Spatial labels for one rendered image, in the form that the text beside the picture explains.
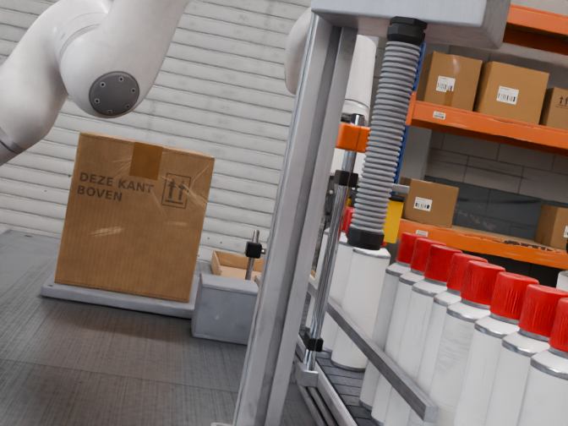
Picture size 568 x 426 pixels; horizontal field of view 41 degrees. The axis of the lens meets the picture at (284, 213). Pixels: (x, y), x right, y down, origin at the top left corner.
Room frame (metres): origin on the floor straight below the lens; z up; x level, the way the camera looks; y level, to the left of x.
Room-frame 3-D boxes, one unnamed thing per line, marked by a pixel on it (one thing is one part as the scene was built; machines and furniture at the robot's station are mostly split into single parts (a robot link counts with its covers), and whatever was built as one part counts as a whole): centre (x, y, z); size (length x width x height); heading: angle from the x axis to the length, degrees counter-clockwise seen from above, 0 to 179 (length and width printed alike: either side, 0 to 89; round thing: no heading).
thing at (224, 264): (1.87, 0.01, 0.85); 0.30 x 0.26 x 0.04; 9
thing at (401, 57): (0.71, -0.08, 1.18); 0.04 x 0.04 x 0.21
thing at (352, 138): (0.92, -0.09, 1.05); 0.10 x 0.04 x 0.33; 99
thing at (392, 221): (0.93, -0.13, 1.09); 0.03 x 0.01 x 0.06; 99
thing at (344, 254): (1.11, -0.11, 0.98); 0.05 x 0.05 x 0.20
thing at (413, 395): (1.16, -0.07, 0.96); 1.07 x 0.01 x 0.01; 9
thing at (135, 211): (1.50, 0.29, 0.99); 0.30 x 0.24 x 0.27; 11
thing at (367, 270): (1.03, -0.13, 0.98); 0.05 x 0.05 x 0.20
